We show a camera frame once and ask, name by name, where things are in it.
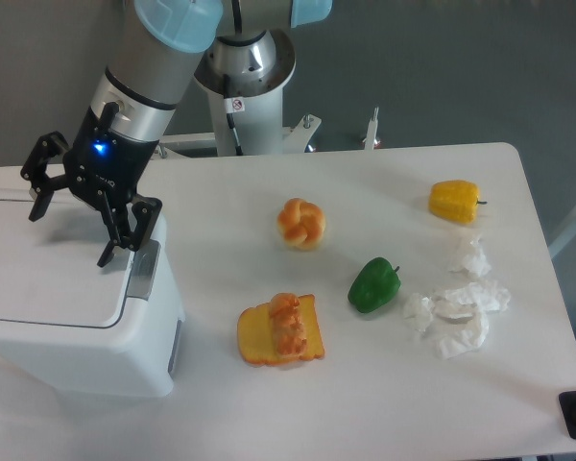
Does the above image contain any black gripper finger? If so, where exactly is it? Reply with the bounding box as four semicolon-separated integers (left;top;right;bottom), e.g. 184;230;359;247
20;132;69;222
96;195;163;269

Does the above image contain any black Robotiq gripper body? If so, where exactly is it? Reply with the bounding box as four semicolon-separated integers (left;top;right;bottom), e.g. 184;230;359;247
62;105;161;210

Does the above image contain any white trash can lid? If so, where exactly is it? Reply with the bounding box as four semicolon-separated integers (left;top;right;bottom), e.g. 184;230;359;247
0;189;132;328

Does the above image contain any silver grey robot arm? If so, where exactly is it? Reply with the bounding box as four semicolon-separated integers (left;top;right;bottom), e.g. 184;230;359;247
21;1;332;265

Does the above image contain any white plastic trash can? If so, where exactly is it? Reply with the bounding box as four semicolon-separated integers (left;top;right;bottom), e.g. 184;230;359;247
0;167;184;397

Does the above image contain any knotted bread roll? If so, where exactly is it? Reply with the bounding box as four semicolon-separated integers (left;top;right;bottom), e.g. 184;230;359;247
276;198;326;251

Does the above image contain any toast bread slice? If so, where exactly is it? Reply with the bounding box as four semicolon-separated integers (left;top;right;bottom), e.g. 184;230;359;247
237;294;325;366

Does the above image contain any long croissant bread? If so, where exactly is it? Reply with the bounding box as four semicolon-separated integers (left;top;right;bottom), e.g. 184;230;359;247
269;293;307;358

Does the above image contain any green bell pepper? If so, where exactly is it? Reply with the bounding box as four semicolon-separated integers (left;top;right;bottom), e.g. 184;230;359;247
348;256;401;314

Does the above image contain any crumpled white tissue small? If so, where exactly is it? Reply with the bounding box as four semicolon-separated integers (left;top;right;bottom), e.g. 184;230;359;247
402;293;434;333

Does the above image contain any yellow bell pepper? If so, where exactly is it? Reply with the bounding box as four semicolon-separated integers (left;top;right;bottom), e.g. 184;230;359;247
428;180;488;225

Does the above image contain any crumpled white tissue large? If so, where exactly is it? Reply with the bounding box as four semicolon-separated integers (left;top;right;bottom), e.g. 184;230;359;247
433;279;511;359

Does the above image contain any crumpled white tissue upper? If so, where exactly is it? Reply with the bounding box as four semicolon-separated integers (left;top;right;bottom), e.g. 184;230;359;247
448;233;492;279

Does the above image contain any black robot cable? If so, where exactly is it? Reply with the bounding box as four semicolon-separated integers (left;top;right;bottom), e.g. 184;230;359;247
221;72;245;157

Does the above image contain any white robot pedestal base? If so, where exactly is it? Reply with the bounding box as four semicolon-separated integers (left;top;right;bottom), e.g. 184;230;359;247
156;30;322;158

